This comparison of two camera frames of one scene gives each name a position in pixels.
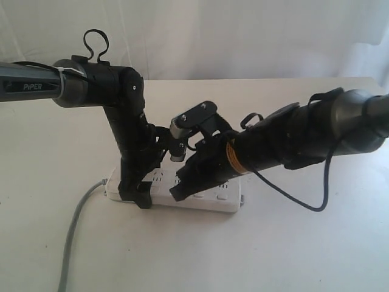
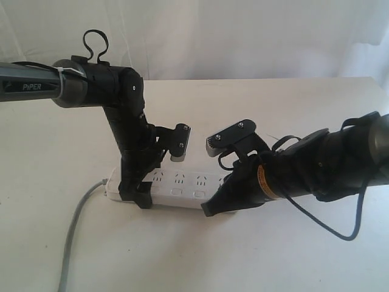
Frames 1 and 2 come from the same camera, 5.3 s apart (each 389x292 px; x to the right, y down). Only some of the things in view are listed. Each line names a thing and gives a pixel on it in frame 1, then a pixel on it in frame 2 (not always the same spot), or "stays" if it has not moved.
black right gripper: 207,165 -> 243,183
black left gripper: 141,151 stays
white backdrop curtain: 207,39 stays
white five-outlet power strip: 225,199 stays
